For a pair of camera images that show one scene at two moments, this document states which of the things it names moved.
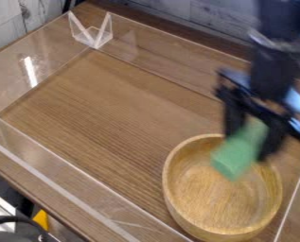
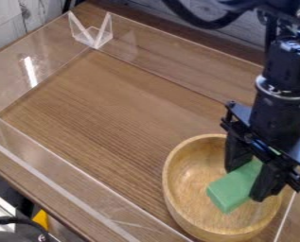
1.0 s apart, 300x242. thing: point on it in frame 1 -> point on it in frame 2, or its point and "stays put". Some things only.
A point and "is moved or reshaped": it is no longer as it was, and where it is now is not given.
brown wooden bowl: (218, 209) stays put
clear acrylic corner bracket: (91, 36) stays put
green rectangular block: (238, 150) is moved or reshaped
